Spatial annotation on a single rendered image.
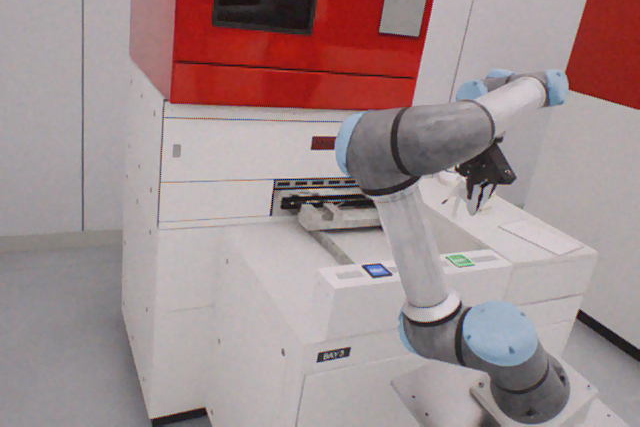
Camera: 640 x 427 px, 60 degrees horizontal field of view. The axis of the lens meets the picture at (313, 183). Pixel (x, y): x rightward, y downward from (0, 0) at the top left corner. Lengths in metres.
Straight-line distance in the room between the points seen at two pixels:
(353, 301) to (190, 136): 0.70
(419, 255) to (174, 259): 0.97
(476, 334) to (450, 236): 0.73
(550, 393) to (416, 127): 0.58
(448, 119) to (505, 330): 0.40
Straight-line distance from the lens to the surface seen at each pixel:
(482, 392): 1.29
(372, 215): 1.88
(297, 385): 1.38
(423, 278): 1.06
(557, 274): 1.75
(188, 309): 1.92
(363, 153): 0.93
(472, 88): 1.25
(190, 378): 2.10
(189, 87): 1.56
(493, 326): 1.07
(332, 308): 1.28
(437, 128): 0.88
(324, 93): 1.71
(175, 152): 1.65
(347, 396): 1.48
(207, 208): 1.75
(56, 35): 3.05
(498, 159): 1.37
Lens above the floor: 1.59
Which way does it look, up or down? 20 degrees down
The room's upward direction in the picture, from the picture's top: 9 degrees clockwise
